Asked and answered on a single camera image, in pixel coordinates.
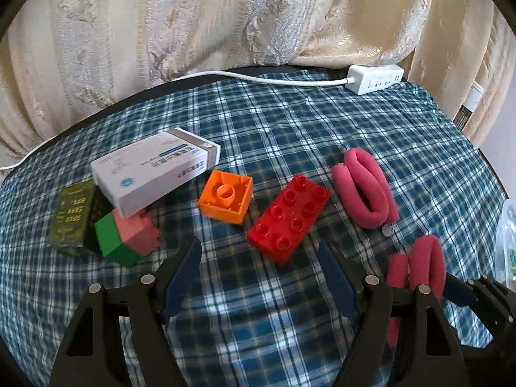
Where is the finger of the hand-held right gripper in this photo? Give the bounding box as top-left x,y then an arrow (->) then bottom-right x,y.
442,273 -> 516,331

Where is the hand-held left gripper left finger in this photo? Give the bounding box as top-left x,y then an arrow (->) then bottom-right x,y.
48,237 -> 202,387

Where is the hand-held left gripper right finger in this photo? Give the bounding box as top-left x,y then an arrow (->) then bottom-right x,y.
318,241 -> 470,387

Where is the pink foam hair curler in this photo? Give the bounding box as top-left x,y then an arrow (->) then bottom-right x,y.
386,234 -> 446,347
331,148 -> 400,235

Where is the clear plastic container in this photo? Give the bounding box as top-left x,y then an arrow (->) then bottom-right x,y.
494,199 -> 516,285

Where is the red toy brick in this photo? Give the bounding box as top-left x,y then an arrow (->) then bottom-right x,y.
247,174 -> 331,266

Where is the orange toy brick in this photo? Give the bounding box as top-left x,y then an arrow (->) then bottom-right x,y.
198,170 -> 254,224

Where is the green box with gold print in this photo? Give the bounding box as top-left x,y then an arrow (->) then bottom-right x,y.
46,181 -> 115,256

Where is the green and pink toy block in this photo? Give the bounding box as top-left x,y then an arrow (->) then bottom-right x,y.
94,209 -> 166,267

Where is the white cardboard box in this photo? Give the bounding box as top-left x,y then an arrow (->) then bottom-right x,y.
91,127 -> 222,218

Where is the blue plaid tablecloth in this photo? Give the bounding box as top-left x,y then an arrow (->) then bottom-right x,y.
0,68 -> 509,387

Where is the white plastic device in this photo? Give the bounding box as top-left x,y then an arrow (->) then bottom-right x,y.
453,81 -> 484,126

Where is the white power strip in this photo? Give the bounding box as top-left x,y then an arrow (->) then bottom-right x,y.
347,64 -> 404,95

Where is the cream patterned curtain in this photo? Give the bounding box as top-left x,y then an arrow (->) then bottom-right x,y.
0,0 -> 516,170

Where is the white power cable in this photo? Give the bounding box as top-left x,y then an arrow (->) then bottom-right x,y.
0,70 -> 351,172

